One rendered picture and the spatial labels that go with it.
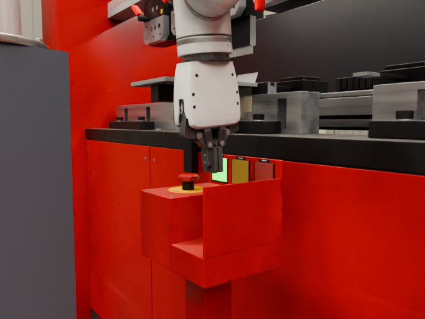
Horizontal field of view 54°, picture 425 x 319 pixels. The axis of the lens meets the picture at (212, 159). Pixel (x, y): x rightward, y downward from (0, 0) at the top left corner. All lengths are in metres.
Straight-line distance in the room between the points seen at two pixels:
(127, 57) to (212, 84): 1.31
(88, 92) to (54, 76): 1.23
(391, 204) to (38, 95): 0.52
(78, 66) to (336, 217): 1.35
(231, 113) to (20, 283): 0.38
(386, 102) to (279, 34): 1.03
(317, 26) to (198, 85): 1.08
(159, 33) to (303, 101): 0.68
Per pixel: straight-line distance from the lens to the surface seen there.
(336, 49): 1.58
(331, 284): 0.78
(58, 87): 0.61
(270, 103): 1.01
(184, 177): 0.73
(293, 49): 1.72
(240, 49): 1.16
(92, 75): 1.85
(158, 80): 0.94
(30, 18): 4.36
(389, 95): 0.81
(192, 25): 0.62
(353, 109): 1.18
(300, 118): 0.94
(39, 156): 0.60
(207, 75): 0.62
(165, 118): 1.43
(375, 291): 0.72
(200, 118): 0.61
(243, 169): 0.75
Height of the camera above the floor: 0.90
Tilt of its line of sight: 5 degrees down
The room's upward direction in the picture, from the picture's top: straight up
